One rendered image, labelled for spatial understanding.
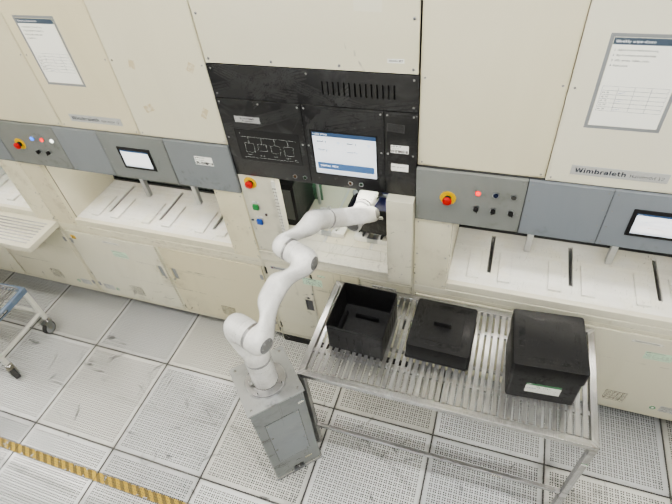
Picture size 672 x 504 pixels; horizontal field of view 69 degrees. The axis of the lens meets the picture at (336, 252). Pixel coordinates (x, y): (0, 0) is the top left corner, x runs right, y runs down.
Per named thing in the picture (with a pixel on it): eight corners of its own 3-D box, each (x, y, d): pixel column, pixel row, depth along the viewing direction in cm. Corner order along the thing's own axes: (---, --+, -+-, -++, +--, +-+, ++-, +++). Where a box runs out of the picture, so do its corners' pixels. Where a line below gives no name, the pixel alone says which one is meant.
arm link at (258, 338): (240, 343, 209) (268, 362, 201) (225, 339, 199) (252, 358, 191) (298, 243, 215) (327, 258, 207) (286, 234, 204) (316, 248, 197)
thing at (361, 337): (346, 303, 256) (344, 281, 244) (398, 314, 247) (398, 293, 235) (328, 345, 238) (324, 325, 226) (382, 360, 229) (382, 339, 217)
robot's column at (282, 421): (277, 481, 269) (247, 418, 215) (260, 438, 287) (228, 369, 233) (323, 457, 276) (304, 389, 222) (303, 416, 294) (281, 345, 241)
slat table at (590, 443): (316, 442, 282) (296, 373, 229) (346, 356, 321) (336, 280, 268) (556, 511, 246) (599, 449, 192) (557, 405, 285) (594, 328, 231)
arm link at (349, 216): (346, 205, 209) (380, 203, 234) (317, 210, 218) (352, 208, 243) (349, 225, 209) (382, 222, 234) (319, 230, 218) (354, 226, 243)
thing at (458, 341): (404, 356, 230) (404, 340, 221) (418, 308, 249) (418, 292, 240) (467, 372, 221) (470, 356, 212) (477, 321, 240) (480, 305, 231)
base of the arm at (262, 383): (253, 405, 219) (244, 384, 206) (240, 372, 232) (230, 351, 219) (292, 386, 224) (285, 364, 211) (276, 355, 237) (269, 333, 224)
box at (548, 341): (503, 394, 212) (513, 363, 194) (504, 340, 231) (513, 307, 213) (574, 407, 205) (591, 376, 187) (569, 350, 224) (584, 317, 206)
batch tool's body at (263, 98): (281, 345, 332) (198, 69, 195) (326, 249, 394) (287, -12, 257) (408, 374, 308) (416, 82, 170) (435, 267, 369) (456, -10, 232)
